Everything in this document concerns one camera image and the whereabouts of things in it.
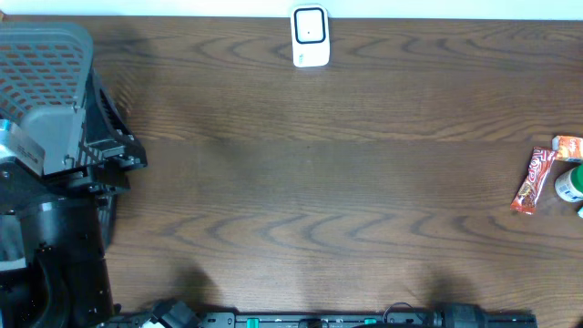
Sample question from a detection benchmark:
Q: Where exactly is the red Top chocolate bar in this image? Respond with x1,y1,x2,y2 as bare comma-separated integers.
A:
510,147,557,215

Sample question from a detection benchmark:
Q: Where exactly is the grey plastic mesh basket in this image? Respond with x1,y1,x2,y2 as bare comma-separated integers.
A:
0,21,118,251

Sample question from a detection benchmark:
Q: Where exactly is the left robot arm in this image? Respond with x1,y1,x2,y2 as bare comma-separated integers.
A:
1,73,199,327

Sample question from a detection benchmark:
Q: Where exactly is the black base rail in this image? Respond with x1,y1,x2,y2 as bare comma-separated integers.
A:
107,311,539,328

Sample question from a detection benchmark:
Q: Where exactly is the orange snack packet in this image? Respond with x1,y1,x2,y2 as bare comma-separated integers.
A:
552,136,583,163

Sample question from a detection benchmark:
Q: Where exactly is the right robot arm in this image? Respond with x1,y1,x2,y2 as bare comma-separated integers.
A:
433,303,486,328

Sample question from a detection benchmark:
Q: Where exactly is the green lid jar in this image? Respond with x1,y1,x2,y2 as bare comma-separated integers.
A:
555,166,583,202

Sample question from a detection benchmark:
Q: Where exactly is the white barcode scanner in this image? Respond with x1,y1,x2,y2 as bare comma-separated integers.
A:
291,4,331,68

